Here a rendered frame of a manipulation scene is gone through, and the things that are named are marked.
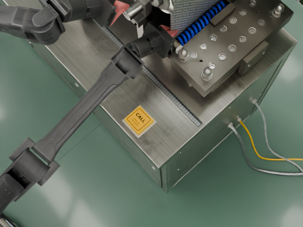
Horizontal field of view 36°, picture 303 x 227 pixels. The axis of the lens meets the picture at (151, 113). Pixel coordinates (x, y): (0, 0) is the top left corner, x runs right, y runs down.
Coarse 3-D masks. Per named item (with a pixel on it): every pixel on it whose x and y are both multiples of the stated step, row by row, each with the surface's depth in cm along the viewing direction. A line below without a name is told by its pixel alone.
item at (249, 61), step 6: (264, 42) 149; (258, 48) 148; (264, 48) 149; (252, 54) 148; (258, 54) 150; (246, 60) 147; (252, 60) 150; (258, 60) 158; (240, 66) 153; (246, 66) 150; (240, 72) 156
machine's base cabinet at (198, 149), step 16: (0, 0) 208; (48, 64) 244; (64, 80) 233; (272, 80) 193; (80, 96) 226; (240, 96) 162; (256, 96) 197; (96, 112) 216; (224, 112) 164; (240, 112) 199; (112, 128) 210; (208, 128) 166; (224, 128) 201; (128, 144) 204; (192, 144) 167; (208, 144) 202; (144, 160) 197; (176, 160) 169; (192, 160) 204; (160, 176) 191; (176, 176) 205
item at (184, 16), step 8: (192, 0) 136; (200, 0) 141; (208, 0) 146; (216, 0) 151; (184, 8) 137; (192, 8) 141; (200, 8) 146; (208, 8) 151; (176, 16) 137; (184, 16) 141; (192, 16) 146; (200, 16) 152; (176, 24) 142; (184, 24) 147
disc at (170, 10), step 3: (168, 0) 126; (171, 0) 125; (171, 3) 126; (171, 6) 127; (162, 9) 134; (168, 9) 131; (171, 9) 129; (165, 12) 134; (168, 12) 132; (171, 12) 130
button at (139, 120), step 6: (138, 108) 154; (132, 114) 153; (138, 114) 153; (144, 114) 153; (126, 120) 153; (132, 120) 153; (138, 120) 153; (144, 120) 153; (150, 120) 153; (132, 126) 152; (138, 126) 152; (144, 126) 152; (138, 132) 152
